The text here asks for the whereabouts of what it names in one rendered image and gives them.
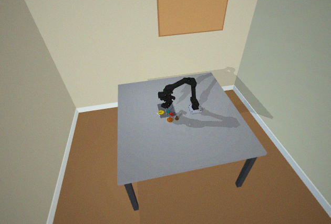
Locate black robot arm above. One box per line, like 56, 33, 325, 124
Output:
158, 77, 199, 110

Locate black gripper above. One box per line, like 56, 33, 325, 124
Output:
161, 96, 175, 109

